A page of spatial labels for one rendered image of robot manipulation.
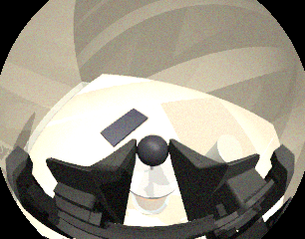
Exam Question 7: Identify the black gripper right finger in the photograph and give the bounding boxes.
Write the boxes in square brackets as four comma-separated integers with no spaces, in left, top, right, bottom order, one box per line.
[168,138,260,222]

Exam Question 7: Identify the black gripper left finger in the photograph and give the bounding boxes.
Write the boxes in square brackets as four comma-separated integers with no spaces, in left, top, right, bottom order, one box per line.
[45,139,137,224]

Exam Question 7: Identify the white cylinder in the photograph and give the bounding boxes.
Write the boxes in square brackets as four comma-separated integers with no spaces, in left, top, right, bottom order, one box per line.
[205,134,243,163]

